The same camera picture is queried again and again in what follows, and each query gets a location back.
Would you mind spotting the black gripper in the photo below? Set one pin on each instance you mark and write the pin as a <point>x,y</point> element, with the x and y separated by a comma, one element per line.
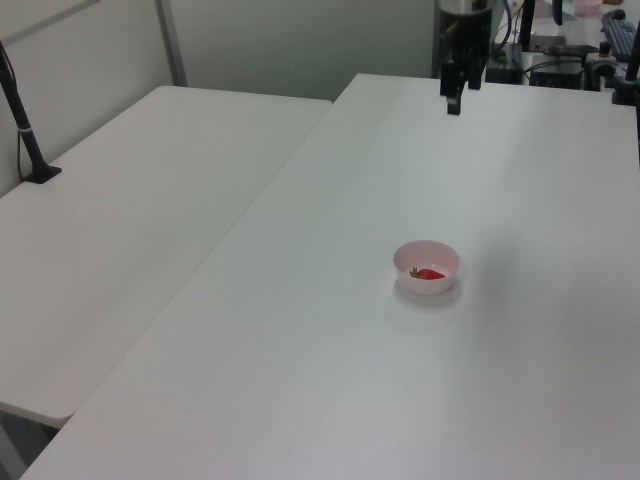
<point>467,35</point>

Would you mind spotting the red strawberry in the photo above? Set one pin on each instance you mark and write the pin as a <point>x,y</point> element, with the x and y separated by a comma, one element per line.
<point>430,274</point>

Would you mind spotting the pink plastic bowl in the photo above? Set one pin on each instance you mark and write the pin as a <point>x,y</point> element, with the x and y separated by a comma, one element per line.
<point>425,287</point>

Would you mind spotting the small black equipment box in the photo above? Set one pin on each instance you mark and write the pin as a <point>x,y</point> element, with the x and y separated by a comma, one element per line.
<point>502,74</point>

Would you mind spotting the black monitor stand pole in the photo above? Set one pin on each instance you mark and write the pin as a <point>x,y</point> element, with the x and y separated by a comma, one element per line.
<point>527,25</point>

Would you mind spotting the large black equipment box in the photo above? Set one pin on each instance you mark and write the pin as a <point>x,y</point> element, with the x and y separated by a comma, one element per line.
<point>557,77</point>

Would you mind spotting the flat black device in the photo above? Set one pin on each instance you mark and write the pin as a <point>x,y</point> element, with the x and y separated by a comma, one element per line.
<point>567,50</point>

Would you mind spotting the black computer keyboard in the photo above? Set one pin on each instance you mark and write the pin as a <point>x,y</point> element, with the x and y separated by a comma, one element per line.
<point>620,35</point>

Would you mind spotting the white side table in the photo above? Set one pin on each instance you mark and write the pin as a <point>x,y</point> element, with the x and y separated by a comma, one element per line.
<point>150,225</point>

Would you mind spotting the black pole stand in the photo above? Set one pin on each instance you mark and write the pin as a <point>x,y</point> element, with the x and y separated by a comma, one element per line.
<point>25,132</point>

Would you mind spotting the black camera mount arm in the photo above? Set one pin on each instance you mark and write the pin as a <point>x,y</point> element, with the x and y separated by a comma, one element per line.
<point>627,85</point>

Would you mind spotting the silver wall frame post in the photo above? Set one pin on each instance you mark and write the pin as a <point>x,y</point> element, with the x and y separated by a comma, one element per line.
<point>172,50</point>

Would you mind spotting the silver wall frame rail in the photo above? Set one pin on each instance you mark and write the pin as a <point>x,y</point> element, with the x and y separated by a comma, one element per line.
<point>45,19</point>

